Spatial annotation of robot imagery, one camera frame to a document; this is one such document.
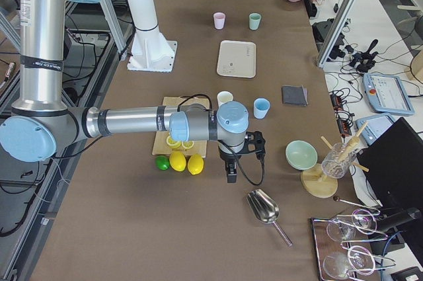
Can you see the beige serving tray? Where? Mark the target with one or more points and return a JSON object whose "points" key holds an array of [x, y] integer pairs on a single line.
{"points": [[237, 59]]}

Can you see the blue cup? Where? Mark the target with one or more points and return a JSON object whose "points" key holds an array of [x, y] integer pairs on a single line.
{"points": [[261, 106]]}

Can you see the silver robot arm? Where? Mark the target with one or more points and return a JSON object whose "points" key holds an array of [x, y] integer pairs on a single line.
{"points": [[42, 124]]}

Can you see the aluminium frame post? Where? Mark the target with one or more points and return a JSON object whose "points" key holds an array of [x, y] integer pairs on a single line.
{"points": [[334, 31]]}

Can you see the metal ice scoop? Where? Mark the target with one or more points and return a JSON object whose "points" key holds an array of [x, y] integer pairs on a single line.
{"points": [[267, 211]]}

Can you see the whole yellow lemon right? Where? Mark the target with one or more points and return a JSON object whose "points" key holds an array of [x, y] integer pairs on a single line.
{"points": [[195, 164]]}

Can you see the pink cup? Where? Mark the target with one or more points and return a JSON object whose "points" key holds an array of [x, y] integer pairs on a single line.
{"points": [[219, 20]]}

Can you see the whole yellow lemon left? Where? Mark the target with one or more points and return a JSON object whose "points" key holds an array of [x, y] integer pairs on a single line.
{"points": [[177, 161]]}

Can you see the lemon half right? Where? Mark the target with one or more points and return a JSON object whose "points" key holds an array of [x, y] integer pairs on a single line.
{"points": [[186, 145]]}

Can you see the mint green bowl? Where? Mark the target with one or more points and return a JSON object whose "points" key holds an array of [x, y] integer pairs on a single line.
{"points": [[301, 155]]}

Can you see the wooden cup tree stand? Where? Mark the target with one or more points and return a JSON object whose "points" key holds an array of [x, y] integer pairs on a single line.
{"points": [[316, 182]]}

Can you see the lemon half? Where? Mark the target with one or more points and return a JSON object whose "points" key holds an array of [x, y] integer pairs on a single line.
{"points": [[186, 145], [171, 143]]}

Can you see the wine glass lower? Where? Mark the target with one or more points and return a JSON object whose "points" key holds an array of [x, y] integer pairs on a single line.
{"points": [[345, 266]]}

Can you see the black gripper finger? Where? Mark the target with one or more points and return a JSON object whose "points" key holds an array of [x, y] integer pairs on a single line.
{"points": [[231, 170]]}

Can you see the green cup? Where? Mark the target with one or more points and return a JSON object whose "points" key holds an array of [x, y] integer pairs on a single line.
{"points": [[254, 21]]}

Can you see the wine glass upper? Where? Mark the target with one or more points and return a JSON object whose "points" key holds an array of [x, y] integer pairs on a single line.
{"points": [[345, 227]]}

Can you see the wooden cutting board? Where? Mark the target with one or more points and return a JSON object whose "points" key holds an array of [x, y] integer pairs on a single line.
{"points": [[160, 146]]}

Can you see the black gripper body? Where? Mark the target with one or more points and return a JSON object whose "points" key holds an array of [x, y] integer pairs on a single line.
{"points": [[227, 156]]}

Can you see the wine glass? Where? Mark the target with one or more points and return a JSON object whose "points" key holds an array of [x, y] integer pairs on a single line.
{"points": [[345, 266], [345, 227]]}

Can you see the small brown spoon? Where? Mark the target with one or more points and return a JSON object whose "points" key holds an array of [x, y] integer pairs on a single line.
{"points": [[339, 199]]}

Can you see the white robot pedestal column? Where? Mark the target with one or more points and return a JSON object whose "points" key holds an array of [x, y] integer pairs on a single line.
{"points": [[151, 51]]}

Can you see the blue teach pendant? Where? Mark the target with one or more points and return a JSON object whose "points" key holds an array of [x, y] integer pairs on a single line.
{"points": [[377, 124], [386, 93]]}

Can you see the mirror tray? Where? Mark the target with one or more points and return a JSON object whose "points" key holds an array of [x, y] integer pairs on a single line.
{"points": [[342, 247]]}

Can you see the lemon half left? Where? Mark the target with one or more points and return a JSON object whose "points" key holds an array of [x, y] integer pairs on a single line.
{"points": [[171, 143]]}

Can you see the whole yellow lemon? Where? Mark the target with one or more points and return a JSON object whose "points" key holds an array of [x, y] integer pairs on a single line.
{"points": [[177, 161], [195, 164]]}

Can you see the clear textured glass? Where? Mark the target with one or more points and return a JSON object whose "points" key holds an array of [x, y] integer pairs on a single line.
{"points": [[334, 167]]}

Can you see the green lime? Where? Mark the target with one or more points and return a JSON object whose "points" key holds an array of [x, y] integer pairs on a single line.
{"points": [[162, 162]]}

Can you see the black monitor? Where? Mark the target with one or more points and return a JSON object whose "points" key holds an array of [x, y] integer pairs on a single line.
{"points": [[394, 161]]}

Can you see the cream yellow cup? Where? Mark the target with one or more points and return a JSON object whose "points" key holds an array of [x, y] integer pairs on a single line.
{"points": [[224, 97]]}

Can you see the grey folded cloth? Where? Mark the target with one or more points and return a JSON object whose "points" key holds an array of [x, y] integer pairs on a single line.
{"points": [[295, 95]]}

